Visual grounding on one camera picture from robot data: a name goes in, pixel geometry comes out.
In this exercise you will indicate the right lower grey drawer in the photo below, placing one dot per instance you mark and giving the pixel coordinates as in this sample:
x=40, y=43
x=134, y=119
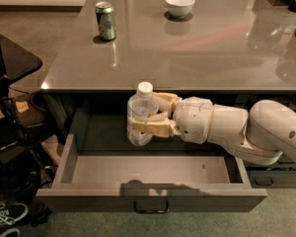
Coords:
x=272, y=177

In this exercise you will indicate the brown box with label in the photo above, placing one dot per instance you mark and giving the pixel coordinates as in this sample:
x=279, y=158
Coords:
x=30, y=109

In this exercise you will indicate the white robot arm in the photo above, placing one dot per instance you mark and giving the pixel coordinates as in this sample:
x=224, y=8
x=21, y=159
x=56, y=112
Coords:
x=260, y=135

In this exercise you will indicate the clear plastic water bottle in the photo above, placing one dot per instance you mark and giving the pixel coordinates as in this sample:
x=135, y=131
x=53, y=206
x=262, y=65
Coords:
x=141, y=106

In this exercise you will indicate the smartphone on stand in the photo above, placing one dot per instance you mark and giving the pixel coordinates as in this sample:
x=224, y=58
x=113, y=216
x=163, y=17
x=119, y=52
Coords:
x=8, y=134

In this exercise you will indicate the green soda can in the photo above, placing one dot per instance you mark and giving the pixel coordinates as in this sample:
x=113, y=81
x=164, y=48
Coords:
x=105, y=19

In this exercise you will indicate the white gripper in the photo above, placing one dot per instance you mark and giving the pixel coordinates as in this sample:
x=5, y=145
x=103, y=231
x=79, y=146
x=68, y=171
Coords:
x=193, y=118

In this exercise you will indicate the open grey top drawer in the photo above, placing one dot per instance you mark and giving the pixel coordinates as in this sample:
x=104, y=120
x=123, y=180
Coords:
x=101, y=171

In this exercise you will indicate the metal drawer handle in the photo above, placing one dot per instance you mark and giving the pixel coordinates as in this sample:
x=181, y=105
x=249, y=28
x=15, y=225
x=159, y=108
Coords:
x=151, y=206

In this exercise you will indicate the white sneaker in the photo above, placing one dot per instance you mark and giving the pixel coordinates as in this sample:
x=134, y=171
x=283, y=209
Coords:
x=11, y=213
x=12, y=232

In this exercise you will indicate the white ceramic bowl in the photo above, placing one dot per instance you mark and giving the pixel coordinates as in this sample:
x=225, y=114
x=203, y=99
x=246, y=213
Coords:
x=179, y=8

